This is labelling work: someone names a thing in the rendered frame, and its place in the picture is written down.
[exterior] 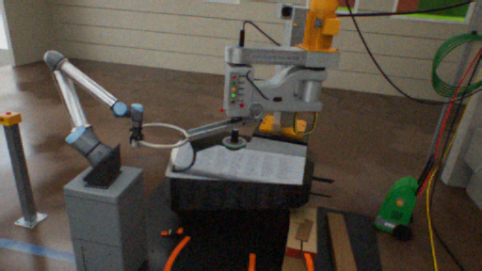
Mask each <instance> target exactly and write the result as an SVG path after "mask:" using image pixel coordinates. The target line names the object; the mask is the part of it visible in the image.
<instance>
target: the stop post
mask: <svg viewBox="0 0 482 271"><path fill-rule="evenodd" d="M10 112H11V114H6V112H5V113H2V114H0V124H2V125H3V128H4V133H5V136H6V140H7V146H8V153H9V157H10V161H11V164H12V171H13V175H14V178H15V182H16V185H17V189H18V196H19V201H20V203H21V207H22V211H23V214H24V217H23V218H20V219H18V221H17V222H15V223H14V224H16V225H18V226H22V227H25V228H29V229H30V230H31V229H33V228H34V227H35V226H36V225H37V224H40V223H41V221H42V220H43V219H44V218H47V216H48V215H43V214H40V213H37V212H36V208H35V201H34V196H33V192H32V188H31V184H30V181H29V172H28V168H27V164H26V161H25V157H24V145H23V141H22V138H21V134H20V129H19V122H22V118H21V114H20V113H17V112H13V111H10ZM1 118H3V119H4V121H1Z"/></svg>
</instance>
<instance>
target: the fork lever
mask: <svg viewBox="0 0 482 271"><path fill-rule="evenodd" d="M240 118H243V120H241V121H238V122H236V123H233V124H231V120H223V121H220V122H216V123H214V124H210V125H207V126H201V127H198V128H195V129H192V130H188V131H186V133H188V136H187V137H186V138H188V139H189V140H188V141H191V140H194V139H201V138H203V137H207V136H211V135H214V134H217V133H224V132H227V131H230V130H233V129H235V128H239V127H241V126H248V125H251V124H254V123H256V122H258V119H257V120H253V119H251V118H249V117H240Z"/></svg>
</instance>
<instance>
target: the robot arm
mask: <svg viewBox="0 0 482 271"><path fill-rule="evenodd" d="M44 62H46V64H47V65H48V68H49V69H50V72H51V74H52V75H53V79H54V80H55V83H56V86H57V89H58V93H59V95H60V97H61V99H62V102H63V105H64V108H65V109H66V112H67V114H68V116H69V121H70V123H71V125H72V133H71V134H69V136H68V137H67V138H66V141H67V142H68V143H69V145H71V146H73V148H74V149H76V150H77V151H79V153H81V154H82V155H83V156H84V157H85V158H87V160H88V162H89V164H90V165H91V167H92V168H94V167H95V166H96V165H97V164H98V163H99V162H100V161H101V160H102V159H103V158H104V157H105V156H106V155H107V154H108V153H109V152H111V151H112V150H113V149H114V148H112V147H111V146H107V145H105V144H103V142H102V141H101V140H100V139H98V138H97V136H96V134H95V132H94V130H93V127H92V126H91V125H90V124H88V122H87V119H86V115H85V113H84V110H83V108H82V106H81V104H80V100H79V97H78V96H77V93H76V91H75V86H74V84H73V82H72V81H74V82H75V84H76V85H79V86H80V87H81V88H82V89H84V90H85V91H87V92H88V93H89V94H91V96H94V97H95V98H96V99H97V100H98V101H99V102H101V103H103V104H104V105H105V106H107V107H108V108H109V109H110V110H112V111H113V115H114V117H115V118H132V128H130V129H129V130H130V132H132V135H131V137H130V144H131V146H132V150H133V149H134V147H135V142H137V141H138V140H140V141H141V140H144V134H143V133H141V130H143V127H142V126H143V124H144V107H143V106H142V105H141V104H132V106H126V104H124V103H122V102H120V101H119V100H118V99H116V98H115V97H114V96H112V95H110V94H109V93H108V92H107V91H106V90H105V89H103V88H102V87H100V86H99V85H98V84H96V83H95V82H93V81H92V79H90V78H88V77H87V76H86V75H85V74H84V73H82V72H80V71H79V70H78V69H76V68H75V67H74V66H73V65H72V64H71V63H70V62H69V60H68V58H67V57H65V56H64V55H62V54H61V53H60V52H58V51H54V50H51V51H48V52H47V53H46V54H45V56H44Z"/></svg>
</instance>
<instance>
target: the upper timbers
mask: <svg viewBox="0 0 482 271"><path fill-rule="evenodd" d="M304 218H306V219H309V220H311V221H313V225H312V231H311V234H310V236H309V240H308V242H303V241H300V240H298V239H295V236H296V234H297V230H298V228H299V223H293V222H290V227H289V232H288V237H287V243H286V254H285V255H286V256H289V257H292V258H297V259H298V256H299V252H300V246H301V258H300V259H301V260H306V259H305V254H311V260H312V262H315V258H316V254H317V235H316V210H315V209H312V208H306V207H305V209H304ZM304 253H305V254H304Z"/></svg>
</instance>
